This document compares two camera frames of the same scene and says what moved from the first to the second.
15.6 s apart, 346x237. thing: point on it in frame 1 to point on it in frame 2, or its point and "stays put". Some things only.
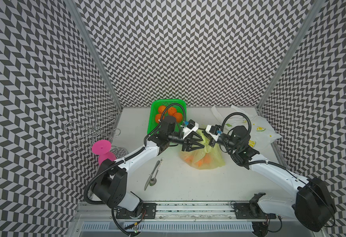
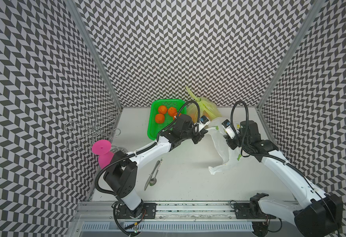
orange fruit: x=158 y=117 stays put
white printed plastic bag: x=261 y=131 to x=230 y=155
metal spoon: x=153 y=181 stays put
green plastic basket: x=180 y=105 stays put
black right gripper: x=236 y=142 to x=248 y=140
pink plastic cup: x=102 y=147 stays put
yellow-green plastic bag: x=206 y=158 to x=207 y=108
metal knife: x=151 y=175 stays put
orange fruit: x=171 y=111 stays put
